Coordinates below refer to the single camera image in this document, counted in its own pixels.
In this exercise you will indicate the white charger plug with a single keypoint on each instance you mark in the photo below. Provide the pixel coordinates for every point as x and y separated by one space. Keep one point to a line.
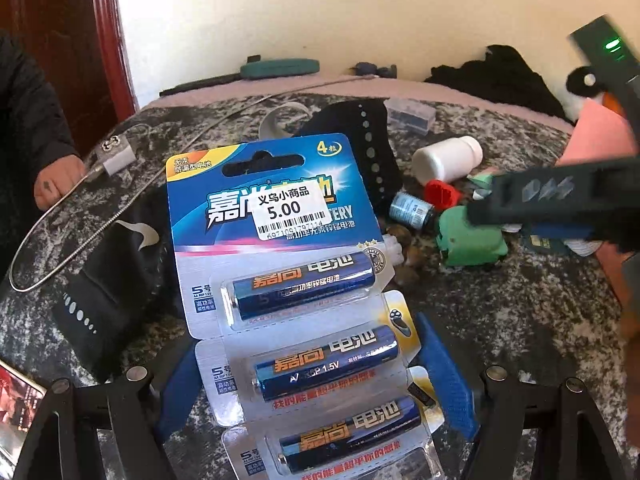
116 156

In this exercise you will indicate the red bottle cap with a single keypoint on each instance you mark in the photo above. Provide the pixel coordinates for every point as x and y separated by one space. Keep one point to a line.
441 193

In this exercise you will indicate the green plastic toy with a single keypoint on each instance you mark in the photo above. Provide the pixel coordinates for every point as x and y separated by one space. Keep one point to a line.
467 245

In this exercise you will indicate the another person's forearm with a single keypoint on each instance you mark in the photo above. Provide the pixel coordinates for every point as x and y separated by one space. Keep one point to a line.
30 110

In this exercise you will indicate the smartphone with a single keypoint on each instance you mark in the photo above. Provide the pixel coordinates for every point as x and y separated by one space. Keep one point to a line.
17 405

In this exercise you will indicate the small blue labelled bottle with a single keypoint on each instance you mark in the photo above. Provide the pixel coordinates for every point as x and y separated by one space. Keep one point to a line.
411 210

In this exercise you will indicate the pink cloth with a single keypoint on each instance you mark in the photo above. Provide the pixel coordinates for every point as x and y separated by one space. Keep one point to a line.
597 135

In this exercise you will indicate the black clothing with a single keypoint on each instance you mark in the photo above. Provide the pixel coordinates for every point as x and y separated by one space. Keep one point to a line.
505 80

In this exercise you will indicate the teal hairbrush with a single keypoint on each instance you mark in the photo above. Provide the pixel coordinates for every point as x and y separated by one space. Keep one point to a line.
277 67

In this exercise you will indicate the brown pebbles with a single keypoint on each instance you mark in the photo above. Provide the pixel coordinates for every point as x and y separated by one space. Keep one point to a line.
407 260

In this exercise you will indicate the small blue-grey object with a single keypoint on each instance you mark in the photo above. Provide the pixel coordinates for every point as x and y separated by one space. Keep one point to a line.
375 70

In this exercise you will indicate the blue battery blister pack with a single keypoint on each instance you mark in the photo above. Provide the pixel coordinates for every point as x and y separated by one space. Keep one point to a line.
280 240

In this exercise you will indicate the red wooden door frame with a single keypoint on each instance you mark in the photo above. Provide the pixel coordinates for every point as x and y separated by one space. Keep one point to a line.
112 35

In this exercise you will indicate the clear plastic box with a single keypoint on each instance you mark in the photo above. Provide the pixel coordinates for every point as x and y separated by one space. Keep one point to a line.
409 115

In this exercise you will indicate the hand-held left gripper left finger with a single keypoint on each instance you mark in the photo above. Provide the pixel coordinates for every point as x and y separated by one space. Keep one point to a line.
172 395

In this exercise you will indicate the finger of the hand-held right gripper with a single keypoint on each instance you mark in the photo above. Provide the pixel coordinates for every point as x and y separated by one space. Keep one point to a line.
545 195

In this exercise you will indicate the black dotted glove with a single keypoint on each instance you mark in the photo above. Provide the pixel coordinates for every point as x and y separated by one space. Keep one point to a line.
115 280
350 135

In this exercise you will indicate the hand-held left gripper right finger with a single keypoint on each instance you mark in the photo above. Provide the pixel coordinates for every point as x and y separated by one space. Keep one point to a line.
445 380

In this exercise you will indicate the white pill bottle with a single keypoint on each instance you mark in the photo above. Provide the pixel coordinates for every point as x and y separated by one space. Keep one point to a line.
447 159

